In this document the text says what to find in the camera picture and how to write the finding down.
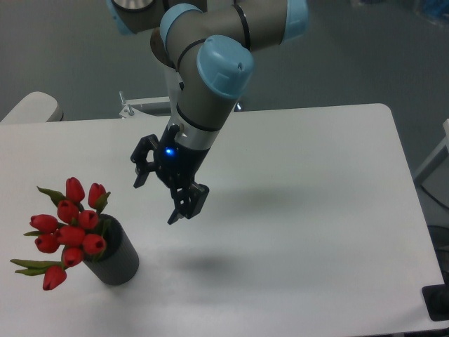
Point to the blue plastic bag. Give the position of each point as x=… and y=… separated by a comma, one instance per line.
x=435, y=11

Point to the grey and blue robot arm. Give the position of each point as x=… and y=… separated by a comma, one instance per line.
x=212, y=52

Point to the dark grey ribbed vase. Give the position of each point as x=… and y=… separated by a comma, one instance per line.
x=120, y=261

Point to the white furniture at right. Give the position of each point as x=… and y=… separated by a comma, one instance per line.
x=436, y=157

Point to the white metal mounting frame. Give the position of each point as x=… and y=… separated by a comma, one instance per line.
x=158, y=106

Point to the red tulip bouquet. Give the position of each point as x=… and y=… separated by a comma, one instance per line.
x=80, y=230

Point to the black device at table edge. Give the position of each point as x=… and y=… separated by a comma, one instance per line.
x=436, y=301

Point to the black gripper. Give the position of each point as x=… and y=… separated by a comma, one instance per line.
x=176, y=166

